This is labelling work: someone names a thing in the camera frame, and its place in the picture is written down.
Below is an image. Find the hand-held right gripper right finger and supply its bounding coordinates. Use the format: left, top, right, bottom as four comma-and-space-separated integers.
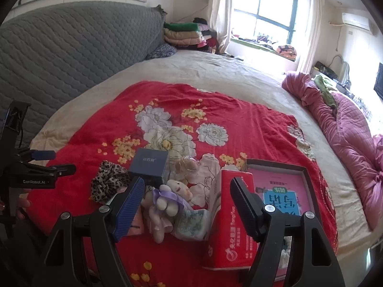
230, 177, 348, 287

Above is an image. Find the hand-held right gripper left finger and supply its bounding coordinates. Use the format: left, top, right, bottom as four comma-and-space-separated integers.
31, 176, 146, 287

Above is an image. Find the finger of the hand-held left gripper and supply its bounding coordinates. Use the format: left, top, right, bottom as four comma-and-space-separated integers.
18, 163, 76, 178
22, 149, 56, 163

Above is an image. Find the pink face mask pack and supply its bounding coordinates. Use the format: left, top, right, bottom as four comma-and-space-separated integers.
127, 206, 146, 237

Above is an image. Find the leopard print scrunchie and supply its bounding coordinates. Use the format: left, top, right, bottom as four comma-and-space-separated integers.
90, 160, 132, 204

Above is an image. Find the pink tray box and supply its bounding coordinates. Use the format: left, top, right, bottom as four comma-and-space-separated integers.
246, 158, 320, 283

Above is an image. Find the green white tissue pack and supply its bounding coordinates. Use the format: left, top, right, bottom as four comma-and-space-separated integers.
174, 209, 211, 241

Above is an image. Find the person's left hand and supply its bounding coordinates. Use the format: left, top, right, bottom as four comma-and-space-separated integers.
0, 189, 31, 220

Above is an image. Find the red tissue box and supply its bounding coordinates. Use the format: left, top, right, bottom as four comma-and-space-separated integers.
202, 169, 264, 271

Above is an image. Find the pink book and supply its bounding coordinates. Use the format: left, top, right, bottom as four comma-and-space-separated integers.
248, 169, 315, 216

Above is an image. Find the dark blue box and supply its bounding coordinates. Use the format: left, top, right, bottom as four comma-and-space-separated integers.
128, 147, 169, 187

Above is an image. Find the clear bag of snacks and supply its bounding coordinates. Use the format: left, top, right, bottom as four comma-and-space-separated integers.
174, 156, 202, 181

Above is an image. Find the red floral blanket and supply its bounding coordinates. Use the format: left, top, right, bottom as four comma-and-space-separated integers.
45, 81, 340, 287

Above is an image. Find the grey quilted headboard cover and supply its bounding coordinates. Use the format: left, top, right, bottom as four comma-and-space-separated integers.
0, 1, 168, 156

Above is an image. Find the pink quilt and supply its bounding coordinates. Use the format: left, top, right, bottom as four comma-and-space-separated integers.
281, 70, 383, 232

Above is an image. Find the green cloth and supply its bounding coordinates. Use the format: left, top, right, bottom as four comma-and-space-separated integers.
313, 75, 338, 108

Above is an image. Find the dark patterned pillow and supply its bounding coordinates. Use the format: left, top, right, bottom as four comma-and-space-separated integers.
146, 42, 177, 60

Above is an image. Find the black bag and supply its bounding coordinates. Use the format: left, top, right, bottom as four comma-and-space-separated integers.
314, 61, 338, 77

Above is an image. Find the orange patterned cloth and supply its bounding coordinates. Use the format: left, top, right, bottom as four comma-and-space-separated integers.
277, 45, 298, 60

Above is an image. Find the white metal rack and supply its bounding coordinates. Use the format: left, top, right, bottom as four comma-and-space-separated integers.
331, 54, 350, 87

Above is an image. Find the stack of folded clothes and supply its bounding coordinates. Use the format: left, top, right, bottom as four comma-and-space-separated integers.
163, 17, 220, 54

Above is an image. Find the black television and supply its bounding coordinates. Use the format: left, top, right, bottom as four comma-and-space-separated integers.
373, 62, 383, 99

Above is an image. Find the white curtain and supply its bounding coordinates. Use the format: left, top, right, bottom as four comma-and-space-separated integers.
295, 0, 325, 74
208, 0, 237, 55

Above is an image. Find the dark framed window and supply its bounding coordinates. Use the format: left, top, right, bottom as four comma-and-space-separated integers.
230, 0, 301, 47

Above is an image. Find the white air conditioner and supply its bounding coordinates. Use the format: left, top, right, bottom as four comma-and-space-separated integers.
341, 12, 372, 32

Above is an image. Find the black cable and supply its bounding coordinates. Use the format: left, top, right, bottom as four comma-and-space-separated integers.
18, 116, 26, 150

